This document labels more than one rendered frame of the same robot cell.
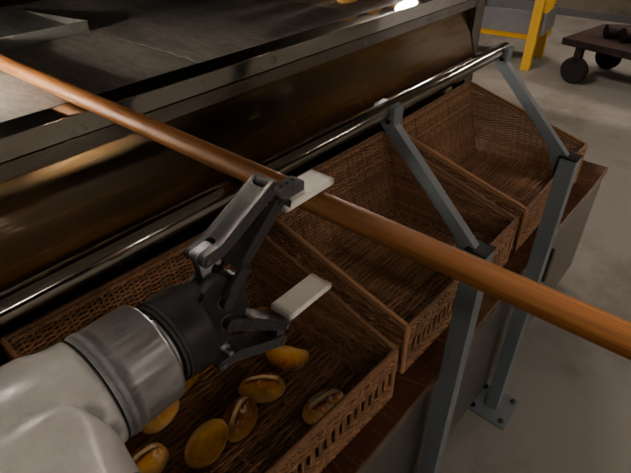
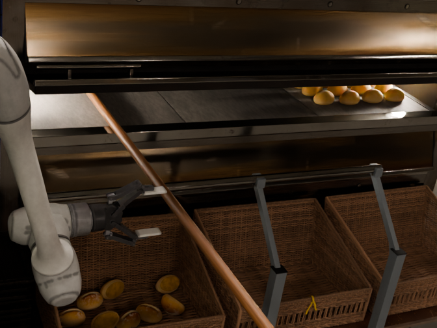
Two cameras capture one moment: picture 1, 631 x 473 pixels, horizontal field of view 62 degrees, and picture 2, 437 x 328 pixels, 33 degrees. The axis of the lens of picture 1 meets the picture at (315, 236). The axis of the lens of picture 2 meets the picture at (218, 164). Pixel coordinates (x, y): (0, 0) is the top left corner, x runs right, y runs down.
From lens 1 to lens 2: 1.60 m
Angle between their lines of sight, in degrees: 20
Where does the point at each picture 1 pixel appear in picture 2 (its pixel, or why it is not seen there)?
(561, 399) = not seen: outside the picture
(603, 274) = not seen: outside the picture
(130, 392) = (75, 221)
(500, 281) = (201, 242)
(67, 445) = (58, 222)
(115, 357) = (76, 211)
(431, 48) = (382, 151)
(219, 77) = (192, 133)
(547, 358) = not seen: outside the picture
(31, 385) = (56, 207)
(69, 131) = (103, 140)
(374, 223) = (181, 214)
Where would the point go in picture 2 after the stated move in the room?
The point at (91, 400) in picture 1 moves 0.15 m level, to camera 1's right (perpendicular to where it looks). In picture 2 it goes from (66, 217) to (116, 237)
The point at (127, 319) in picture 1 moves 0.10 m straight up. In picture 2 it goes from (83, 204) to (86, 171)
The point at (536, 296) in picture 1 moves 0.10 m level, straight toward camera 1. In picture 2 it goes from (207, 249) to (175, 258)
